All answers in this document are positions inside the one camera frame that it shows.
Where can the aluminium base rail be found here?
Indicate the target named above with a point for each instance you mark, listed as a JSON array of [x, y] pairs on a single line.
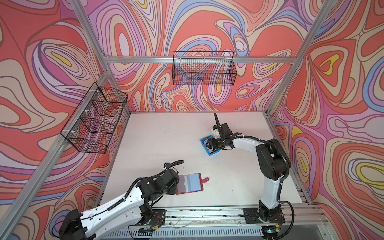
[[303, 222]]

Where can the black wire basket back wall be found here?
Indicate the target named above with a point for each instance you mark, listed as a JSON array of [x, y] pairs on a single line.
[[208, 68]]

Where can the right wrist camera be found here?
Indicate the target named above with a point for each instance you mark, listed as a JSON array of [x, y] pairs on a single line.
[[215, 132]]

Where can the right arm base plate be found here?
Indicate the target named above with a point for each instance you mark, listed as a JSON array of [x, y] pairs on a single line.
[[263, 215]]

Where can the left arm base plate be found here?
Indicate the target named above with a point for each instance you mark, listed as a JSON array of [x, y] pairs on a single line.
[[154, 219]]

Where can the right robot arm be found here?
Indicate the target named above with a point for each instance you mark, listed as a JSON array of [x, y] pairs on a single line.
[[273, 162]]

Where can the stack of cards in tray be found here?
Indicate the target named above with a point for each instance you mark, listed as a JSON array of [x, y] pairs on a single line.
[[207, 146]]

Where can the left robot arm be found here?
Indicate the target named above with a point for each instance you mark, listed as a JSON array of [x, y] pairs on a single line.
[[133, 208]]

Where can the blue plastic tray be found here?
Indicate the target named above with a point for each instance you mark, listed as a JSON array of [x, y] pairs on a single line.
[[213, 151]]

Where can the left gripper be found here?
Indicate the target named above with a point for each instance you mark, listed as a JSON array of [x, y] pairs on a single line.
[[173, 191]]

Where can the black wire basket left wall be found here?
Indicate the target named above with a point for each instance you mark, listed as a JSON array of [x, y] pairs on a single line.
[[91, 127]]

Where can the red leather card holder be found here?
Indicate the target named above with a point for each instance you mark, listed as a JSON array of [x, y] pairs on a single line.
[[191, 183]]

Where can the black wire basket wall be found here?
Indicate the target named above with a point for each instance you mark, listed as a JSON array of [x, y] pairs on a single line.
[[91, 127], [208, 68]]

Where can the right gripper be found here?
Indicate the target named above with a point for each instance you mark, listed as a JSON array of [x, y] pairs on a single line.
[[212, 143]]

